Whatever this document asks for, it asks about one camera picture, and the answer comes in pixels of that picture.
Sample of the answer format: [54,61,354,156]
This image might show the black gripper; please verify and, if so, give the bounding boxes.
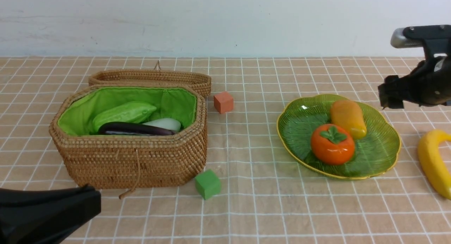
[377,56,451,109]

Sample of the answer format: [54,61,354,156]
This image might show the orange toy mango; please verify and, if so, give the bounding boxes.
[329,100,367,140]

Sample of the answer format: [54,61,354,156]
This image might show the yellow toy banana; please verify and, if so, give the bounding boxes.
[417,130,451,200]

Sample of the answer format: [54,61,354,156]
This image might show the orange toy persimmon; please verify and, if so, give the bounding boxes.
[310,124,356,165]

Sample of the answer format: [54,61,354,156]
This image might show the white toy radish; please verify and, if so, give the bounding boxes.
[143,118,181,133]

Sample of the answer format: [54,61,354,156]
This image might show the green toy bitter gourd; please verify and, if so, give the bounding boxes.
[92,101,157,132]

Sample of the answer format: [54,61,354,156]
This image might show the dark purple toy eggplant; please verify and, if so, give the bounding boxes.
[97,122,176,136]

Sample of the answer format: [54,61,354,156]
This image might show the green glass plate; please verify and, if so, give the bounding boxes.
[276,94,402,180]

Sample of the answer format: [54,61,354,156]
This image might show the orange foam cube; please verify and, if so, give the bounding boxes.
[213,91,235,114]

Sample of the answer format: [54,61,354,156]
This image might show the green foam cube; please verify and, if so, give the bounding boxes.
[194,169,221,200]

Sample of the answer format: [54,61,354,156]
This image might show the woven rattan basket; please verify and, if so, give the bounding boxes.
[49,83,208,199]

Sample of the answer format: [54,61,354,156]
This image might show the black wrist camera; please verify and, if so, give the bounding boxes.
[390,25,451,60]

